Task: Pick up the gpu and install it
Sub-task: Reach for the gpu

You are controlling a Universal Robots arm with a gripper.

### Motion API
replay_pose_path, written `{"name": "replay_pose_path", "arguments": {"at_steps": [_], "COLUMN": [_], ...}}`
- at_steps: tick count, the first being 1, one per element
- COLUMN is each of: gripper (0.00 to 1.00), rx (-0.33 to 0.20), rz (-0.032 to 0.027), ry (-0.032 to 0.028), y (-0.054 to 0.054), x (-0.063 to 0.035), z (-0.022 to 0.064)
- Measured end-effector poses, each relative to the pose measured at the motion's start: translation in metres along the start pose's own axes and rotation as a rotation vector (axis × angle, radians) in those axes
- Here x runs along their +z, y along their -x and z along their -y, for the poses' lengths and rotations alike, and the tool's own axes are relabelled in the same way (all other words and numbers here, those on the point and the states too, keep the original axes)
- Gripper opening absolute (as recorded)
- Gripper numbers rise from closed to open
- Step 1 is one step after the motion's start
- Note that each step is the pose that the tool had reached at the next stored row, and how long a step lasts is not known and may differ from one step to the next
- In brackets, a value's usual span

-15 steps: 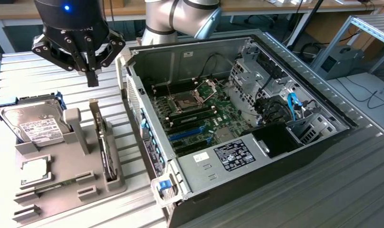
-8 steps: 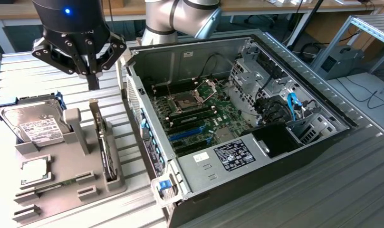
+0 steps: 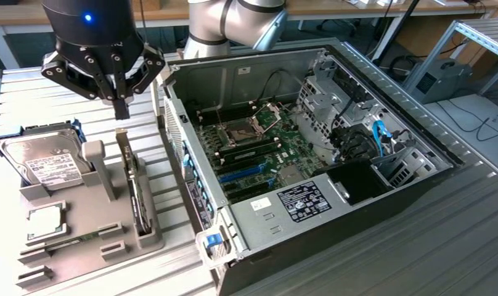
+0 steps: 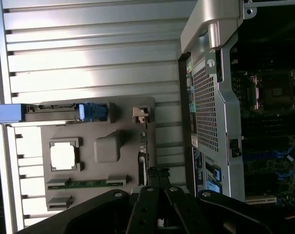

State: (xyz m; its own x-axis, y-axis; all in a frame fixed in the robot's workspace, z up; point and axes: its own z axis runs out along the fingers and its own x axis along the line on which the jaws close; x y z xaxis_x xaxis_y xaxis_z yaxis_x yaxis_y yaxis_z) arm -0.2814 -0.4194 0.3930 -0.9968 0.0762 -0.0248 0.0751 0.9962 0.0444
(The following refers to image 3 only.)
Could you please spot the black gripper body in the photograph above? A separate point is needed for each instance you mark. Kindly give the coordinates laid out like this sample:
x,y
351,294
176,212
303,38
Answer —
x,y
92,27

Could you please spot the graphics card with metal bracket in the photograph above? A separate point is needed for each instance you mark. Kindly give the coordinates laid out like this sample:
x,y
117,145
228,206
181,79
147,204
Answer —
x,y
136,191

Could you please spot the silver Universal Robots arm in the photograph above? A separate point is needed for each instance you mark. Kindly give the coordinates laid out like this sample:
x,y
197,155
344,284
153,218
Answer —
x,y
208,18

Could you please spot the blue disk carrier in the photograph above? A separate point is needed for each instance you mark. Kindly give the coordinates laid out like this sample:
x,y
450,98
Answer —
x,y
76,129

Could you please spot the blue slot latch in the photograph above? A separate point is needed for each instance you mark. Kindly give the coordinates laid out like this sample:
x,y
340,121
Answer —
x,y
196,178
187,161
204,194
211,209

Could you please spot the thin locking lever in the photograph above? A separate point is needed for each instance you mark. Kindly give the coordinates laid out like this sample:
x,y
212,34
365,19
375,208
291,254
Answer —
x,y
220,118

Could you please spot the silver hard disk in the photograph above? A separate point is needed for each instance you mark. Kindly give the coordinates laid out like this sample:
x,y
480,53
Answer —
x,y
47,160

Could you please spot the black RAM slot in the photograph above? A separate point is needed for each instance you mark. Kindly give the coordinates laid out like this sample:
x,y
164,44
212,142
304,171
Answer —
x,y
245,146
224,111
228,118

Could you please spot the CPU socket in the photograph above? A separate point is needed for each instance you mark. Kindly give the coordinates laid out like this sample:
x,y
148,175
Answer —
x,y
239,132

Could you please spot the black RAM stick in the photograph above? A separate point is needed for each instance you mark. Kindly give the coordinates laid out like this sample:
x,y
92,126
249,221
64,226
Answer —
x,y
249,155

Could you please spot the grey parts rack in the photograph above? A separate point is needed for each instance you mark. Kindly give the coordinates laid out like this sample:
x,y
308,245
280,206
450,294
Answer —
x,y
88,216

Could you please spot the blue expansion slot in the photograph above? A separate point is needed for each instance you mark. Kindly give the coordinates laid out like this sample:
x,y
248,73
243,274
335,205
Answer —
x,y
241,173

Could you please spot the metal socket cover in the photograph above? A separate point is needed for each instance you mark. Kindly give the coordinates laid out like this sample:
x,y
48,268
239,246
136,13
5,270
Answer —
x,y
269,105

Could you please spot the black expansion slot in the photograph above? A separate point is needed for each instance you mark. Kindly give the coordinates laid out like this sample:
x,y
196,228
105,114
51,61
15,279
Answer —
x,y
249,195
245,186

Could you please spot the silver CPU chip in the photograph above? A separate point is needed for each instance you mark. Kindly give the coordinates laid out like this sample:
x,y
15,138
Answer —
x,y
45,223

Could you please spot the green motherboard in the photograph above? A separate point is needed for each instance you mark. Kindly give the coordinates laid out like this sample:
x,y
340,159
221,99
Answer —
x,y
291,145

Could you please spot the green RAM stick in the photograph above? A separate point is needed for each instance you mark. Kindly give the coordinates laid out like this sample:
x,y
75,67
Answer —
x,y
80,239

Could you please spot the silver chipset heat sink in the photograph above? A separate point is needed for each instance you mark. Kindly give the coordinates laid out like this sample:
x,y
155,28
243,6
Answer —
x,y
295,174

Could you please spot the blue case release latch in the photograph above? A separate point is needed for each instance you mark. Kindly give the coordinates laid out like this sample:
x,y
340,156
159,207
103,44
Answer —
x,y
213,240

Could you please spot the grey power supply unit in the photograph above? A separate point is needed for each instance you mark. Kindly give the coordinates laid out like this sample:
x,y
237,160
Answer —
x,y
265,222

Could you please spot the office chair black base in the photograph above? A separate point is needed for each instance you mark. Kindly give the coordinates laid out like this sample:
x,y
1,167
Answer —
x,y
352,24

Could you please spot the open black PC case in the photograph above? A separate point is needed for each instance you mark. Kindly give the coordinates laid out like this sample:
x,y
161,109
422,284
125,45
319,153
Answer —
x,y
356,222

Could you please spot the slotted metal disk bay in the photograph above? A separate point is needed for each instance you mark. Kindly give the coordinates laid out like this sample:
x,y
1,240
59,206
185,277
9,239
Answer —
x,y
421,166

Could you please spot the black stand pole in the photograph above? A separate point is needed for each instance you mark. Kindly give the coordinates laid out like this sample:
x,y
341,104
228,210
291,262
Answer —
x,y
409,13

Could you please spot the grey box with vent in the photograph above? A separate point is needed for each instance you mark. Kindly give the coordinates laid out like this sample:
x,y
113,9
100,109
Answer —
x,y
442,80

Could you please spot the wooden desk white frame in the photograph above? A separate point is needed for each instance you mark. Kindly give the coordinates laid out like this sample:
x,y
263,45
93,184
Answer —
x,y
364,9
11,15

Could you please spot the aluminium frame table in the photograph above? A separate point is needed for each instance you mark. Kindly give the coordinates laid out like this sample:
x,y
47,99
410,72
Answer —
x,y
478,34

